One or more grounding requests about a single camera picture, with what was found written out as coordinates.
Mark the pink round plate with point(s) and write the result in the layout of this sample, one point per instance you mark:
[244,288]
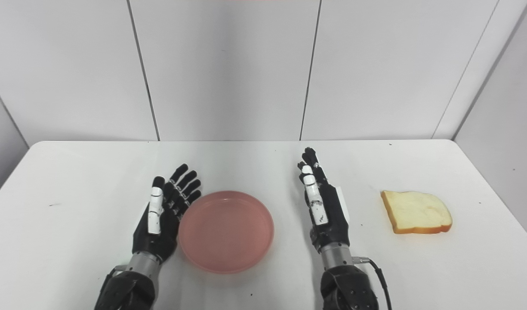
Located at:
[226,232]

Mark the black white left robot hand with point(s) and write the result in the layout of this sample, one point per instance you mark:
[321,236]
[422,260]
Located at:
[164,234]

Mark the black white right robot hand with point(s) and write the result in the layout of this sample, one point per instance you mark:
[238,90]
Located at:
[334,224]

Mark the slice of white bread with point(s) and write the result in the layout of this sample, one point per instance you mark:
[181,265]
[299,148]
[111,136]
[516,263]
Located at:
[418,213]

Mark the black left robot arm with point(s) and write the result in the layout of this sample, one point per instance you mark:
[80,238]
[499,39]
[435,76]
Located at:
[127,288]

